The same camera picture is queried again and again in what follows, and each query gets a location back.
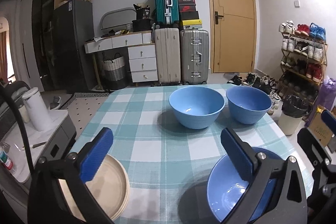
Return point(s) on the red and black shoe box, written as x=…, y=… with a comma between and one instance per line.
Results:
x=187, y=8

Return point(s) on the white light switch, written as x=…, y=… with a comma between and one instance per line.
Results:
x=297, y=3

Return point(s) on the white thermal jug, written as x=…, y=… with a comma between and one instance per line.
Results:
x=38, y=111

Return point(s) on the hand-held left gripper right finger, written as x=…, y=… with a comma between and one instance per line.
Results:
x=237, y=155

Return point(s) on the patterned rug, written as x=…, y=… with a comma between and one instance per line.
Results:
x=84, y=106

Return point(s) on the plain black shoe box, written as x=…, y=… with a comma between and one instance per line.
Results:
x=189, y=16

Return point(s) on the brown printed cardboard box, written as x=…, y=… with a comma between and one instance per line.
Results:
x=316, y=121

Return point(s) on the teal checked tablecloth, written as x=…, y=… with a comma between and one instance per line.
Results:
x=157, y=142

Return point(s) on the black shoe box red stripe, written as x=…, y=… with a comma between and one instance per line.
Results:
x=186, y=1

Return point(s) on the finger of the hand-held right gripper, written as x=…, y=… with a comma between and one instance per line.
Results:
x=329, y=121
x=325, y=165

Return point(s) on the rows of sneakers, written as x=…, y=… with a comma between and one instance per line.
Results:
x=302, y=47

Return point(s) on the cream round plate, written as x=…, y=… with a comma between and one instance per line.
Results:
x=128, y=191
x=110, y=182

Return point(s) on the cream cup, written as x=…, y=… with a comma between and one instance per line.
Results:
x=23, y=113

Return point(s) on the grey cabinet with white top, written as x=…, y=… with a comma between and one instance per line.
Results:
x=52, y=129

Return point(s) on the white desk with drawers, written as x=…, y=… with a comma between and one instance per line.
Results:
x=143, y=61

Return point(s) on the black printed bag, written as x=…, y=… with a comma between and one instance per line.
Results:
x=141, y=12

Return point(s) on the yellow wooden door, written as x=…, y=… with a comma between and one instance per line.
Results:
x=231, y=16

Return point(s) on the blue bowl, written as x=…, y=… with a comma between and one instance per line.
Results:
x=197, y=108
x=225, y=197
x=249, y=106

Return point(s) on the yellow and black shoe box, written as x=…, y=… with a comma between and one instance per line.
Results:
x=191, y=24

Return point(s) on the dark wardrobe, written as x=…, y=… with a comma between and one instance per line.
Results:
x=42, y=29

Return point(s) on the silver suitcase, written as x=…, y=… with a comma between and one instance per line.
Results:
x=194, y=56

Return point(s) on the grey slipper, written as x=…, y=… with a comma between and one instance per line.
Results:
x=55, y=103

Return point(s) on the beige suitcase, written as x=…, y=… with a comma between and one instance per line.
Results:
x=168, y=56

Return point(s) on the brown curtain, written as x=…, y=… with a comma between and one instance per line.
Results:
x=3, y=56

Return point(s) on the pile of assorted shoes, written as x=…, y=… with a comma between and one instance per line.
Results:
x=252, y=81

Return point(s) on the clear water bottle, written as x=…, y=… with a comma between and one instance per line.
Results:
x=6, y=161

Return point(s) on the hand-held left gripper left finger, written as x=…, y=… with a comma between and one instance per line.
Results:
x=95, y=155

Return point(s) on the teal suitcase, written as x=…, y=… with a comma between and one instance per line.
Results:
x=166, y=3

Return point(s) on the grey arched mirror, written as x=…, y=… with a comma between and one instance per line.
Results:
x=118, y=19

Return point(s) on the black storage box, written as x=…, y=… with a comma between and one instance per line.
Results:
x=142, y=26

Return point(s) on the gold metal shoe rack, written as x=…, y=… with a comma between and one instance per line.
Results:
x=326, y=54

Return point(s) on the dark grey fridge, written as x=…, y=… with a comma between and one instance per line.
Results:
x=73, y=43

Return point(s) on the grey and white woven basket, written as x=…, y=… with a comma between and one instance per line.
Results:
x=114, y=69

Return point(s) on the cream bin with black bag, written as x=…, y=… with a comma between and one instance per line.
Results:
x=291, y=119

